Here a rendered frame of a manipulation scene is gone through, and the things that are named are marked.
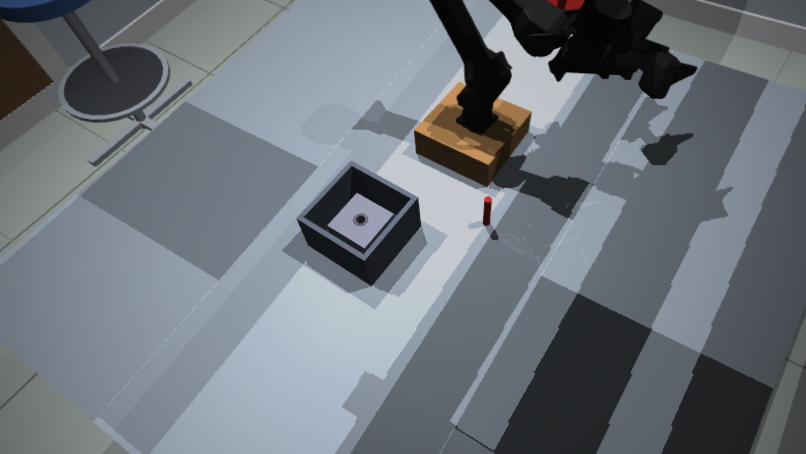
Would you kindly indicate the red peg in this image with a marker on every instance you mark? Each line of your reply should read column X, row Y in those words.
column 487, row 210

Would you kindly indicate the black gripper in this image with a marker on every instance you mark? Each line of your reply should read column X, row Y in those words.
column 660, row 68

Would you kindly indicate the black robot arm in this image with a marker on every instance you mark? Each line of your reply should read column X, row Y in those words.
column 540, row 28

